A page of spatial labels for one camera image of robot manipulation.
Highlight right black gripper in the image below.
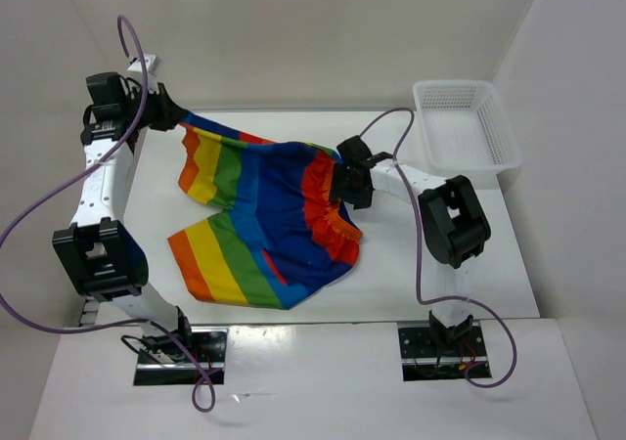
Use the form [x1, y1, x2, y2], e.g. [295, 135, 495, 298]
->
[329, 162, 374, 209]

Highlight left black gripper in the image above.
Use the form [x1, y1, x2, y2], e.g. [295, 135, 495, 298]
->
[121, 81, 187, 132]

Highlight rainbow striped shorts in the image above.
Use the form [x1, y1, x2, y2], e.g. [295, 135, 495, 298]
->
[167, 112, 362, 310]

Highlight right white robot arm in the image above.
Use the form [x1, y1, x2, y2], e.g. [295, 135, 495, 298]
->
[330, 136, 491, 355]

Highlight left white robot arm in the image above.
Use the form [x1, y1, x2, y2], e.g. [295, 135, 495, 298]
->
[52, 72, 196, 362]

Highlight white plastic basket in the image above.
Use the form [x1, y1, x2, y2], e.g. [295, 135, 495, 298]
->
[413, 79, 522, 175]

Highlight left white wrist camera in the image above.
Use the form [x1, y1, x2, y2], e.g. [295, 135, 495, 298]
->
[126, 54, 161, 94]

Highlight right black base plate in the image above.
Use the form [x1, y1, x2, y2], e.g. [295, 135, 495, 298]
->
[397, 322, 491, 382]

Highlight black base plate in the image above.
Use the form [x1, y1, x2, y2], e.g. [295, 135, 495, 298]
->
[397, 322, 491, 382]
[120, 326, 229, 386]

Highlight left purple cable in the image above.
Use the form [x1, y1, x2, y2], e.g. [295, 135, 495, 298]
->
[0, 14, 217, 413]

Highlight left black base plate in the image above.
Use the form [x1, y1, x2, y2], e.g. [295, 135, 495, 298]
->
[120, 326, 229, 386]

